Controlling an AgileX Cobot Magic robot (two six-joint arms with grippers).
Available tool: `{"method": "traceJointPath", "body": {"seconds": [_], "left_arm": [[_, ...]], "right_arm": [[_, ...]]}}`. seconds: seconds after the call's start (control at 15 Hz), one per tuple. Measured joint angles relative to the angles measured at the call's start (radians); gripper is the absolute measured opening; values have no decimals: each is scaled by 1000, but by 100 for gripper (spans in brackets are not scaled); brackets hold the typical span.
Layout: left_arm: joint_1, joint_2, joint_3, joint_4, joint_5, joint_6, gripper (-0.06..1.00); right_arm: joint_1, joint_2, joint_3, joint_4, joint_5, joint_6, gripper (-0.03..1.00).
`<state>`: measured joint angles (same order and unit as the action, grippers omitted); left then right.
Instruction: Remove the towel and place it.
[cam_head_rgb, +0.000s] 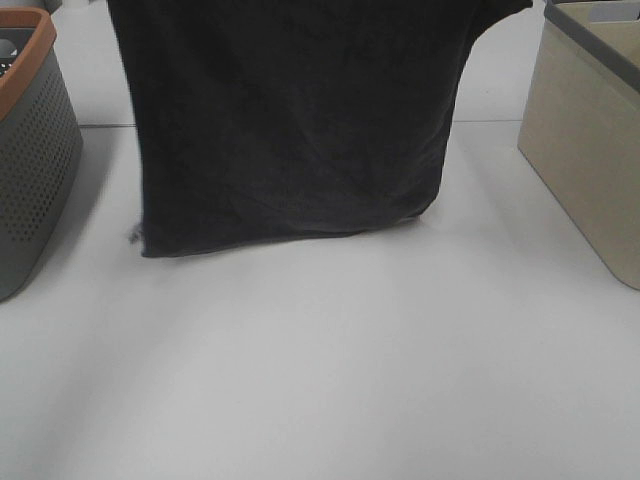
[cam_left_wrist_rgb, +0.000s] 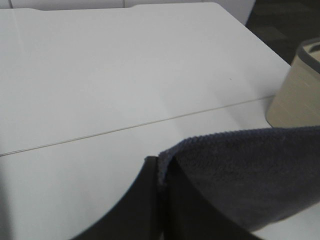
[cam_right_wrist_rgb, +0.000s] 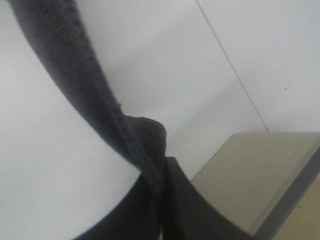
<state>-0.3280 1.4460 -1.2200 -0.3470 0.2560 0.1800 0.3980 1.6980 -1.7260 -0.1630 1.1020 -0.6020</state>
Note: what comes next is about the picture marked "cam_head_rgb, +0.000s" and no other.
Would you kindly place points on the dark navy towel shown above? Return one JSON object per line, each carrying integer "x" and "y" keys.
{"x": 265, "y": 121}

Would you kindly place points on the beige basket with grey rim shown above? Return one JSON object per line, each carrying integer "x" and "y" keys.
{"x": 580, "y": 129}

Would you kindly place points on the grey perforated basket orange rim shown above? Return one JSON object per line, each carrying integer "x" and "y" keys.
{"x": 41, "y": 142}

